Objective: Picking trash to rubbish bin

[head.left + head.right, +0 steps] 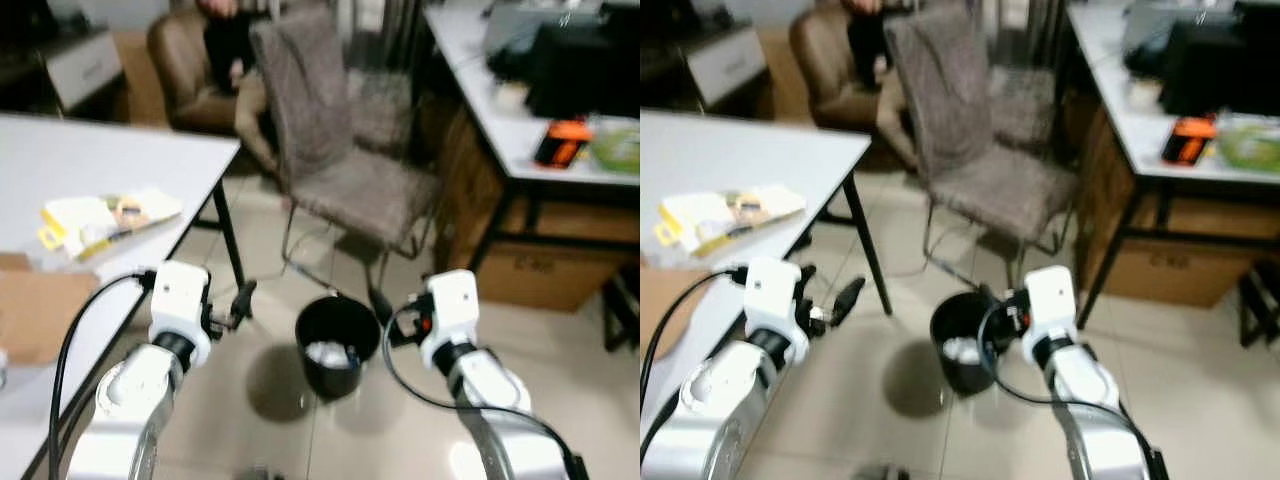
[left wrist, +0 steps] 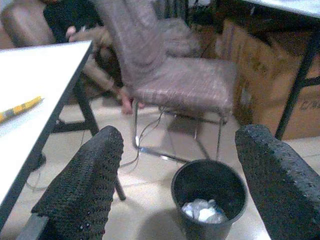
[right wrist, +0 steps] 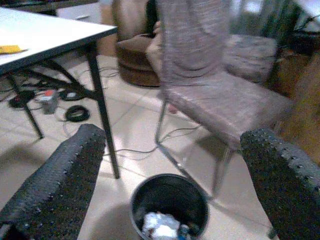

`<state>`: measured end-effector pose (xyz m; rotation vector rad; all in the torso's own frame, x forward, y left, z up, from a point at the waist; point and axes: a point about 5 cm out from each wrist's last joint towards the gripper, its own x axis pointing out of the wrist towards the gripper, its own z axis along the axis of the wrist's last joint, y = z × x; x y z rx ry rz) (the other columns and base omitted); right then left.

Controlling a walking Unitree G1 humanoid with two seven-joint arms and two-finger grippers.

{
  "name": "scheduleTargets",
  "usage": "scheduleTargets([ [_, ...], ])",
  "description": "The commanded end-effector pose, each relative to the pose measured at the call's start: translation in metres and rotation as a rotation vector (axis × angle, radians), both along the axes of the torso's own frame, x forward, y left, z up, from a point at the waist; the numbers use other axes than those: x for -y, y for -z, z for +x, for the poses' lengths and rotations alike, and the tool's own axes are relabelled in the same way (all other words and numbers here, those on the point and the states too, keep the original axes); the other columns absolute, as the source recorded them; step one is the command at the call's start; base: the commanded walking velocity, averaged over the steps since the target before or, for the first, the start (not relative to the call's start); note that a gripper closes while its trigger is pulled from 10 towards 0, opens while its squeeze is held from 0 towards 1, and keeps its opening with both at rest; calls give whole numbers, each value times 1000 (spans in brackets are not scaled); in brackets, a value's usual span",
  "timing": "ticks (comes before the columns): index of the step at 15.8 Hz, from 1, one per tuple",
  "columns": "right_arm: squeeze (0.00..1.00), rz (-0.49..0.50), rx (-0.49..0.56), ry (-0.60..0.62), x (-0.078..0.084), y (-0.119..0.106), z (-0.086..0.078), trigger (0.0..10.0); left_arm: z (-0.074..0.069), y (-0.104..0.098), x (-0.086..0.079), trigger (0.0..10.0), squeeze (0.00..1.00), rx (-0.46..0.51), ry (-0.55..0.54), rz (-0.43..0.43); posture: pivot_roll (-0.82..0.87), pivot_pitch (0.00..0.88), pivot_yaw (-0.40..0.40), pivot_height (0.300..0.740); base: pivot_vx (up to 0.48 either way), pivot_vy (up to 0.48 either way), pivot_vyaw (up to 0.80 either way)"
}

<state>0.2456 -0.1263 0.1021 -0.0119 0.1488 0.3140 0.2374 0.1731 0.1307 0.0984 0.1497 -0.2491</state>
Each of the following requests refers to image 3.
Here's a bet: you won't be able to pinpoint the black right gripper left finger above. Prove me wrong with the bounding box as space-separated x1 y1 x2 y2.
0 123 108 240

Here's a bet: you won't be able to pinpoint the grey patterned seat cushion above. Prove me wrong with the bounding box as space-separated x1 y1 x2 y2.
223 34 278 83

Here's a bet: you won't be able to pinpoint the brown round pouf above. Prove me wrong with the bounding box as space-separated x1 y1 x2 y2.
116 33 161 88

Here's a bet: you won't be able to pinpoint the white folding table black legs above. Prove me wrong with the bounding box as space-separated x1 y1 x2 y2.
0 6 121 180

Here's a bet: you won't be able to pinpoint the person in beige trousers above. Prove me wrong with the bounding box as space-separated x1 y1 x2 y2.
146 21 181 115

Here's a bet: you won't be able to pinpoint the black box device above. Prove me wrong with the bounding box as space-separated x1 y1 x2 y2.
8 90 36 109

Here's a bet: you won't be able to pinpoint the yellow flat item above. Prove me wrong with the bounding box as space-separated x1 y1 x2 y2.
0 44 29 55

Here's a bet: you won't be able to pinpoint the grey woven metal-frame chair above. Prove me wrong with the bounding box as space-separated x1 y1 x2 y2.
154 0 293 198

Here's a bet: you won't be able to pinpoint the black coiled cable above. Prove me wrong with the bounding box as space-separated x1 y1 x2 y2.
64 104 90 123

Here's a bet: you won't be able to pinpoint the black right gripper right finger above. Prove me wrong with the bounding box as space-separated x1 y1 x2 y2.
239 128 320 240

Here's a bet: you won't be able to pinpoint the brown cardboard box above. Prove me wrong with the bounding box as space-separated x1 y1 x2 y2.
267 49 320 163

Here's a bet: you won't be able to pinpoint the grey box with red button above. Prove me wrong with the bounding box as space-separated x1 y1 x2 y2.
39 89 59 115

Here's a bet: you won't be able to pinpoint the black flat disc device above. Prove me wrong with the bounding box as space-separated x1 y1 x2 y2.
59 90 80 101

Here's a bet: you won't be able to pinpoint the thin grey floor cable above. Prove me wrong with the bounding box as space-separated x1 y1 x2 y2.
103 126 201 161

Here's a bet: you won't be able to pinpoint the black round rubbish bin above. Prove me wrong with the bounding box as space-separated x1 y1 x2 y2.
128 173 210 240

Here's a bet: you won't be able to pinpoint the white drawer cabinet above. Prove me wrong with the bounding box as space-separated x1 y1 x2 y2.
56 2 103 25

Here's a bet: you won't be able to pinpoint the crumpled white paper trash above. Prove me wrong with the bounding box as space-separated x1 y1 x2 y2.
142 211 181 240

